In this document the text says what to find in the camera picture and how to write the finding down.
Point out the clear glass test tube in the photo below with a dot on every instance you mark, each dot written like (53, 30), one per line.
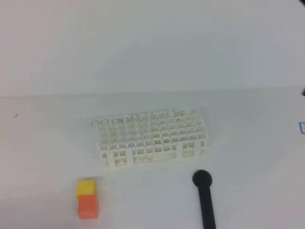
(149, 133)

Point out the clear test tube in rack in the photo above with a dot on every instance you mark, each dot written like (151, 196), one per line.
(104, 129)
(95, 124)
(136, 126)
(124, 129)
(114, 129)

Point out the white plastic test tube rack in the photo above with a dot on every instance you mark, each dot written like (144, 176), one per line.
(178, 134)

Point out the yellow foam cube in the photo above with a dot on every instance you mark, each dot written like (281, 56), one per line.
(86, 187)

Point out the orange foam cube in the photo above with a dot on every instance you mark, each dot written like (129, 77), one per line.
(88, 207)

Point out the black camera stand pole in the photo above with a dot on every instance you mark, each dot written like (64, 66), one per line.
(203, 180)

